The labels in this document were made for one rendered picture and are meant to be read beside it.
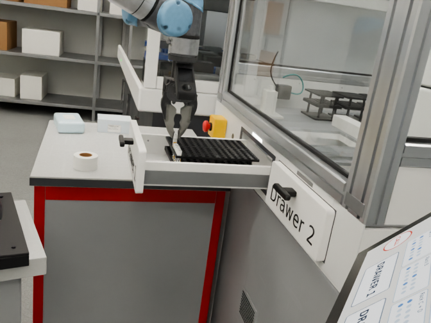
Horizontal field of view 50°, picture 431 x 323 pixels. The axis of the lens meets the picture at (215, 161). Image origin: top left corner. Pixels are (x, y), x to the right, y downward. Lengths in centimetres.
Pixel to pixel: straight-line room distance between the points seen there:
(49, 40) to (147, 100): 305
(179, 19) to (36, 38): 407
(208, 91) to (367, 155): 132
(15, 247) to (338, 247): 60
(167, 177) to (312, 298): 43
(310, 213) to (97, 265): 77
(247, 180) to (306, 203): 26
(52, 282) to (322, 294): 87
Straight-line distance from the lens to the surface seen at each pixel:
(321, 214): 91
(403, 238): 61
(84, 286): 154
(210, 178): 115
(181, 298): 160
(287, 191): 99
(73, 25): 541
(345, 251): 87
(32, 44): 502
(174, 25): 98
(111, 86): 545
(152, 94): 201
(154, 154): 135
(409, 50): 77
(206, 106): 207
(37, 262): 97
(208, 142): 130
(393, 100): 77
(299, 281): 105
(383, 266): 56
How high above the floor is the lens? 125
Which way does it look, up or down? 18 degrees down
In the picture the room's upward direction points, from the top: 8 degrees clockwise
